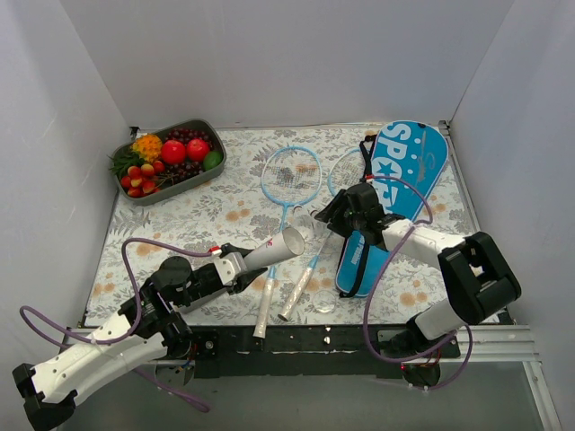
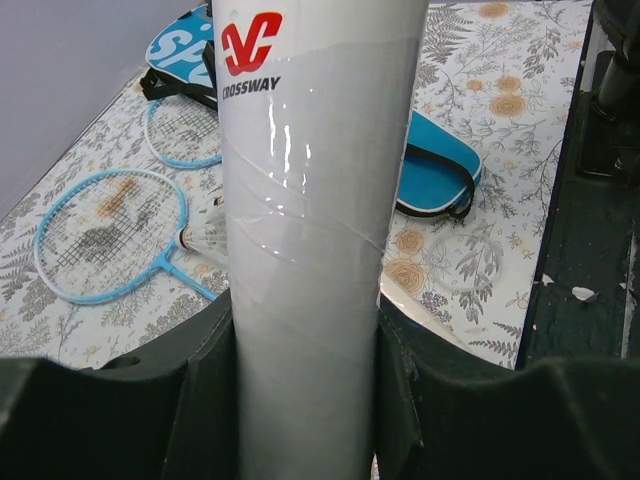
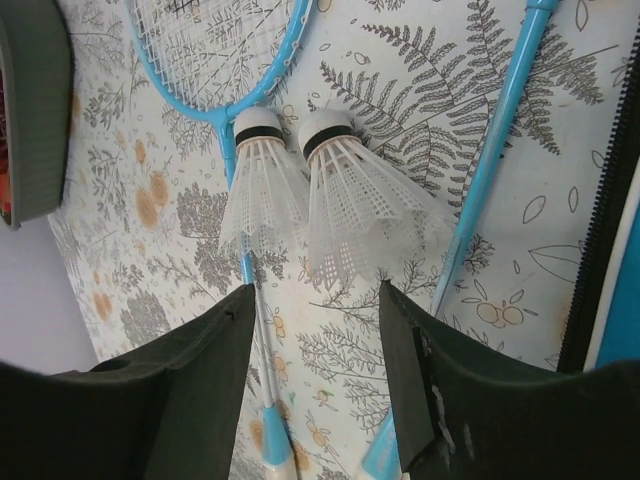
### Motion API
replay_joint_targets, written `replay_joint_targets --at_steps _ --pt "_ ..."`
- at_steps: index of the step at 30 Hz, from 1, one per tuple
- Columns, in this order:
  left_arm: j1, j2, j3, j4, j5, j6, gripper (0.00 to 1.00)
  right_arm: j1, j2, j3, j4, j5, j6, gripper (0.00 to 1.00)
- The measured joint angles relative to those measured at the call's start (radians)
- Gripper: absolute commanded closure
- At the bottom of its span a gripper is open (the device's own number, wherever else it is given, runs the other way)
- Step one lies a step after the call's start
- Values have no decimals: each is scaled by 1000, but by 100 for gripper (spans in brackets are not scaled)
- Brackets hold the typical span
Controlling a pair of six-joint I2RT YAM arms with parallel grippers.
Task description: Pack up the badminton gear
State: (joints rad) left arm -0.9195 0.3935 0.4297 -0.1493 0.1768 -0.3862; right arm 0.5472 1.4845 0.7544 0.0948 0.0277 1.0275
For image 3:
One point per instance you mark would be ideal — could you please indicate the floral tablecloth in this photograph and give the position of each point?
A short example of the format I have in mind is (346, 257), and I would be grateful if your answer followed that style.
(138, 229)

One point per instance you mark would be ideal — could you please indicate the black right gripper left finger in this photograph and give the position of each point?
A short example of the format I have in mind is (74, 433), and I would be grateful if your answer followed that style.
(168, 409)

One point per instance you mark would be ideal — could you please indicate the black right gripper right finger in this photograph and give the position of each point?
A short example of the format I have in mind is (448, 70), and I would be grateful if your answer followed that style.
(465, 411)

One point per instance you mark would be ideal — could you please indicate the white plastic shuttlecock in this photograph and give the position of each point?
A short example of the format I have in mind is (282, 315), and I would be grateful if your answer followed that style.
(364, 214)
(267, 209)

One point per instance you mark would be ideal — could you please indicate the blue racket bag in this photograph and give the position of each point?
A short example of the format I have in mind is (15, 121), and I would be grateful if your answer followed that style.
(613, 188)

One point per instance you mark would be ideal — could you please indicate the grey fruit tray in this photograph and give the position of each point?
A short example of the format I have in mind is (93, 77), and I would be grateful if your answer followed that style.
(37, 69)

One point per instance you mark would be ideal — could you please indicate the blue racket right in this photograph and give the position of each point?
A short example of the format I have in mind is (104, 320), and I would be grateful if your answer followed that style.
(382, 458)

